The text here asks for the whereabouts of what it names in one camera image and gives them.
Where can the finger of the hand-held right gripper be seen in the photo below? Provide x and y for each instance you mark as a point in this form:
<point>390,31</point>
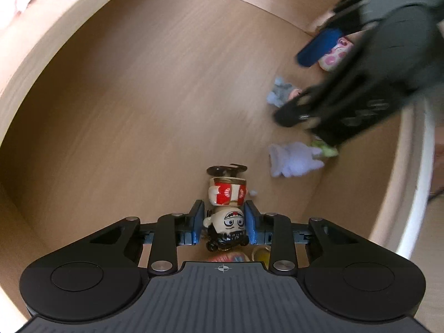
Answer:
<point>319,48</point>
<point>291,111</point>

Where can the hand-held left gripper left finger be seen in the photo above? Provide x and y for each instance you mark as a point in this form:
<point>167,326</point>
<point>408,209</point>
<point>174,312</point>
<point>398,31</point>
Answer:
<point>197,222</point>

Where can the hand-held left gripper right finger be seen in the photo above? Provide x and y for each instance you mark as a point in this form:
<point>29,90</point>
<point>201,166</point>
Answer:
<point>249,222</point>

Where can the cream and pink toy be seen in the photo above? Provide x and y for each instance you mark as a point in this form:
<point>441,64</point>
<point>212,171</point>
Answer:
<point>334,57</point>

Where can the red and white figurine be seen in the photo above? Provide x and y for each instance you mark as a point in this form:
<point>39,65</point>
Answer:
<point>229,223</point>

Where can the wooden box tray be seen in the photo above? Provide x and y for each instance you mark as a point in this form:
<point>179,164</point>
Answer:
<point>138,111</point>

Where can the person's right hand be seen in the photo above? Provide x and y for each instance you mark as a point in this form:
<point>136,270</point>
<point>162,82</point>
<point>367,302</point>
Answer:
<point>406,24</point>

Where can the grey-blue small toy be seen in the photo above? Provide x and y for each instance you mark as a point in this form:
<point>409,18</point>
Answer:
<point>281,92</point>

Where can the lavender plush toy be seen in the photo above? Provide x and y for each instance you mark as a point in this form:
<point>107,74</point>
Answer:
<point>295,159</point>

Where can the green toy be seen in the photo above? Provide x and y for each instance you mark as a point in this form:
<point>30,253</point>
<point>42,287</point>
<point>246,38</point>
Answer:
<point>326,150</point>

